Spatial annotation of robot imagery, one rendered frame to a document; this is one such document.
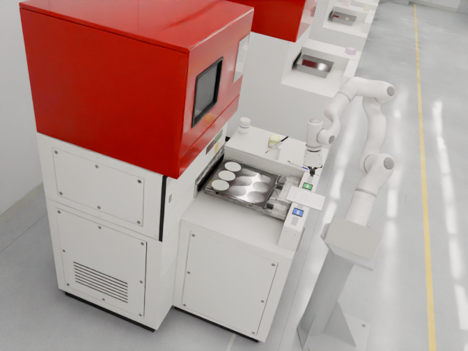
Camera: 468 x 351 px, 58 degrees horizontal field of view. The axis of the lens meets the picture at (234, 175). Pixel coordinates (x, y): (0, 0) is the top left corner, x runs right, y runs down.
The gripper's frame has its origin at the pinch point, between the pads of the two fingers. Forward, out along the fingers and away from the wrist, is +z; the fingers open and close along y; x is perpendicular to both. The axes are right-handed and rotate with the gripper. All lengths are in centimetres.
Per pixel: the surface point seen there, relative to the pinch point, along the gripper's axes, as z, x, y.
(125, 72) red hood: -74, -66, -65
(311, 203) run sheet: 10.8, -14.8, 2.9
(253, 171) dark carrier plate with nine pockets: 9.0, 6.4, -37.2
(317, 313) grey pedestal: 86, -23, 12
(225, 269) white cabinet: 42, -46, -37
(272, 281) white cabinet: 46, -44, -11
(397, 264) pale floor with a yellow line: 121, 75, 61
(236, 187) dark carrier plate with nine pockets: 8.3, -14.4, -40.8
